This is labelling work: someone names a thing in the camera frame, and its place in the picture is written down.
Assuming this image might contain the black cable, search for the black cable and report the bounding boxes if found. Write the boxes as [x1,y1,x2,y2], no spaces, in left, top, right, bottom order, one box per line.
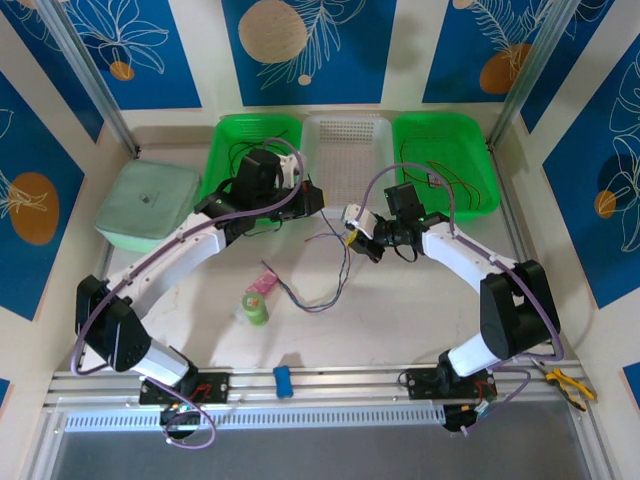
[227,130,294,175]

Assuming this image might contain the green plastic basket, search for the green plastic basket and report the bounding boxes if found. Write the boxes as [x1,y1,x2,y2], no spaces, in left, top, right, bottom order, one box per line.
[200,113,305,226]
[391,112,502,224]

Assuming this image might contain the white perforated plastic basket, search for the white perforated plastic basket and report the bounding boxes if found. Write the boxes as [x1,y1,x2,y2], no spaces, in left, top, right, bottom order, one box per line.
[295,113,396,221]

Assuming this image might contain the small pink box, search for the small pink box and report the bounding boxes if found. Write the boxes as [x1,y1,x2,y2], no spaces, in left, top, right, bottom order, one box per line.
[246,269,279,296]

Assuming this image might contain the light green lidded box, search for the light green lidded box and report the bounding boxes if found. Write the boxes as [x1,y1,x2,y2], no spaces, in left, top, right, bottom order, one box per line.
[94,159,204,251]

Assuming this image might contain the green tape roll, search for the green tape roll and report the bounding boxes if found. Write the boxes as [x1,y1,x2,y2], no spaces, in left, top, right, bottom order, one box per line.
[231,292,271,329]

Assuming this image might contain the blue clamp block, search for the blue clamp block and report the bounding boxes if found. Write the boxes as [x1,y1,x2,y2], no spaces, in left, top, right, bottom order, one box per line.
[272,365,293,399]

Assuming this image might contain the yellow black pliers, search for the yellow black pliers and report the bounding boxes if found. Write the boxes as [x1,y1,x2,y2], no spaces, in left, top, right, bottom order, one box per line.
[542,367,599,414]

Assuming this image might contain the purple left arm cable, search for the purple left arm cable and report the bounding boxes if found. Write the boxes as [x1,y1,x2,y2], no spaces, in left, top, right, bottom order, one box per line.
[72,138,307,451]

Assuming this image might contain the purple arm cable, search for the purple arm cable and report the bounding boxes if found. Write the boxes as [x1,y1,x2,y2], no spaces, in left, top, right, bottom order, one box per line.
[360,162,565,434]
[72,138,307,451]

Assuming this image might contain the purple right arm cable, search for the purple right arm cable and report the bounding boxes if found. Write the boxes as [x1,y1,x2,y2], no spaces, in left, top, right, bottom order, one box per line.
[360,162,565,434]

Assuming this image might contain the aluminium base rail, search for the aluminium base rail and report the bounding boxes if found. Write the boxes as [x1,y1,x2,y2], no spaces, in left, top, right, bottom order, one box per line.
[47,367,586,409]

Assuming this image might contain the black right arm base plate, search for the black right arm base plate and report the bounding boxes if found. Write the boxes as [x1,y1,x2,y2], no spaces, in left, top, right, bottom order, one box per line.
[405,367,499,401]

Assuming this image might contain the grey slotted cable duct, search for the grey slotted cable duct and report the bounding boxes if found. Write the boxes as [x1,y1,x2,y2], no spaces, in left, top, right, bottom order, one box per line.
[64,405,446,432]

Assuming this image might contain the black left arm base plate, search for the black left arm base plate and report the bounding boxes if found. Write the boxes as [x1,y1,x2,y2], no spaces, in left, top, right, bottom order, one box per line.
[139,372,231,407]

